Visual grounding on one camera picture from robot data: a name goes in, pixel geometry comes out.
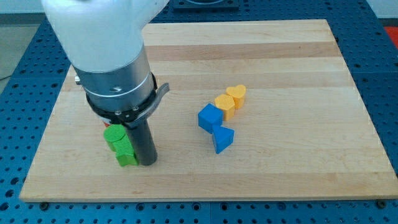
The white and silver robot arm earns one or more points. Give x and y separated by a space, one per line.
103 40

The blue triangle block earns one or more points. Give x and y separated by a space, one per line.
222 138

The blue cube block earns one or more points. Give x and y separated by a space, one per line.
210 116

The yellow heart block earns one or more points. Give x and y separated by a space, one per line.
238 93

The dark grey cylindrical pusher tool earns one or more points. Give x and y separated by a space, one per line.
141 139

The wooden board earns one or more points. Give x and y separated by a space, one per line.
303 132

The green star block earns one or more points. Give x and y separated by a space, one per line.
125 152

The green cylinder block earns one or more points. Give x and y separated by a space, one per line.
114 136

